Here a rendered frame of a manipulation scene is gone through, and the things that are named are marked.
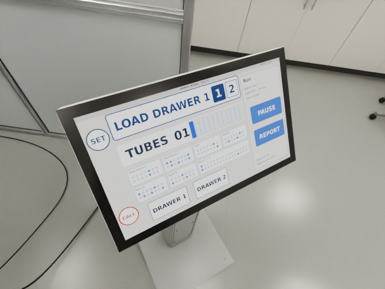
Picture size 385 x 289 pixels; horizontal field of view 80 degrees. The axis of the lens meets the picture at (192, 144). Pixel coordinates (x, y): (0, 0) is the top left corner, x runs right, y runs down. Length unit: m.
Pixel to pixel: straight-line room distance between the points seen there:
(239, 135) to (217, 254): 1.05
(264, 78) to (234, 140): 0.17
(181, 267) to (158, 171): 1.04
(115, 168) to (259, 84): 0.38
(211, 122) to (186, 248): 1.07
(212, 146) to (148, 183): 0.16
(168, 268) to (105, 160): 1.08
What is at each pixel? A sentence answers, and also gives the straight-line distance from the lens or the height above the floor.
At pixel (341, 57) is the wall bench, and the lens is 2.98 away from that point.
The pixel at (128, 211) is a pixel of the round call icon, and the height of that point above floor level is 1.02.
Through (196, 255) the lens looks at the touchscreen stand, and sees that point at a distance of 1.49.
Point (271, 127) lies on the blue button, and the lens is 0.63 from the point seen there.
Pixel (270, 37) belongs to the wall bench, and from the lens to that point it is 2.65.
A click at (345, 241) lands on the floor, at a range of 1.92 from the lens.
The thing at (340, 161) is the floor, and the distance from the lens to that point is 2.24.
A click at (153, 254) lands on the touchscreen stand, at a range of 1.49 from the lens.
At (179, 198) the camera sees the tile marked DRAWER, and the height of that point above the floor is 1.00.
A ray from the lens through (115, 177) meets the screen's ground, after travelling 0.47.
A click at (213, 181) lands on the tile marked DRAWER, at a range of 0.56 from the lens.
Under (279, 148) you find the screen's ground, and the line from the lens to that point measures 0.67.
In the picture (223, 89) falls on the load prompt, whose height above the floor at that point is 1.16.
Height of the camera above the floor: 1.50
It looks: 55 degrees down
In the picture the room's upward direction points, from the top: 9 degrees clockwise
